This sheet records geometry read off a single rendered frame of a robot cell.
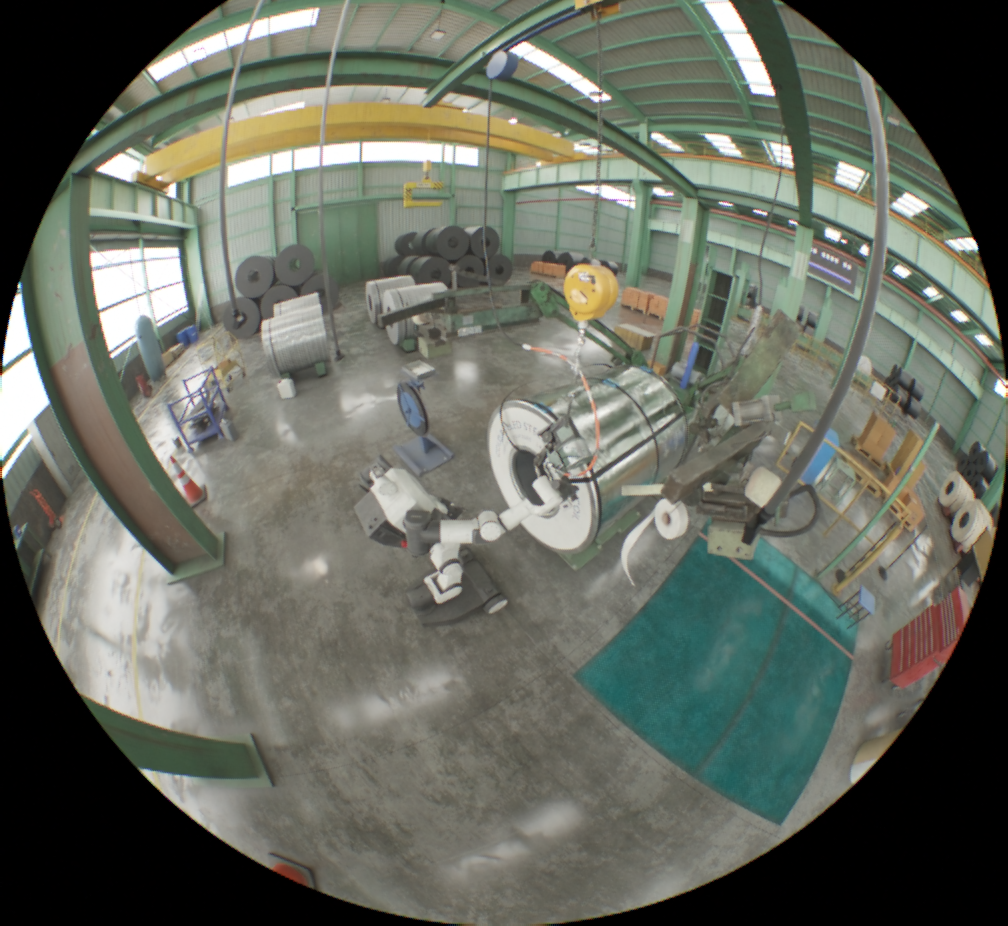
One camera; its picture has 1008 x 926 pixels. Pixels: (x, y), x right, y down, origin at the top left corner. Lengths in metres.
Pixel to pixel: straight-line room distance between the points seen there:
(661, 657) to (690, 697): 0.46
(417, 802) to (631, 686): 1.69
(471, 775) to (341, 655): 1.26
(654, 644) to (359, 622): 2.28
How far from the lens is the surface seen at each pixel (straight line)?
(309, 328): 5.94
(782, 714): 3.40
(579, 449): 1.40
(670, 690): 2.63
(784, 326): 0.93
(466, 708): 2.30
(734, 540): 1.15
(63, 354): 3.36
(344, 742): 2.54
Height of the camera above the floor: 2.29
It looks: 35 degrees down
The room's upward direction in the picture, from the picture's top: 3 degrees clockwise
